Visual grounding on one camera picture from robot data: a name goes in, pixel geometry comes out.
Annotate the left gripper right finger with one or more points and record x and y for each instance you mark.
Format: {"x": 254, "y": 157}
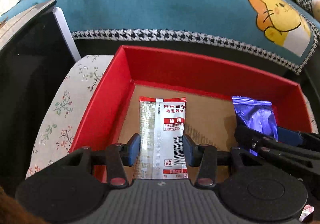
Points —
{"x": 206, "y": 158}

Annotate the teal lion sofa cover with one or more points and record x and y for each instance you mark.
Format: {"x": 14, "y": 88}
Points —
{"x": 276, "y": 30}

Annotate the purple snack packet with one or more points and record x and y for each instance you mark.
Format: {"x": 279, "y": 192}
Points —
{"x": 253, "y": 115}

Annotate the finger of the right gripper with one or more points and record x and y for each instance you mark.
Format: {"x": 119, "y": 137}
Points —
{"x": 253, "y": 140}
{"x": 297, "y": 138}

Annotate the floral tablecloth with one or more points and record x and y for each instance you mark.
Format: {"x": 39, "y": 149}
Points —
{"x": 60, "y": 124}

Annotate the red white snack sachet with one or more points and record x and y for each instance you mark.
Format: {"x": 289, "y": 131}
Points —
{"x": 161, "y": 128}

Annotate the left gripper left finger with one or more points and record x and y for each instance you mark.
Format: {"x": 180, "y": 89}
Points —
{"x": 115, "y": 157}

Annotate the red cardboard box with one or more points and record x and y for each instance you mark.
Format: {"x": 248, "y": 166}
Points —
{"x": 207, "y": 83}

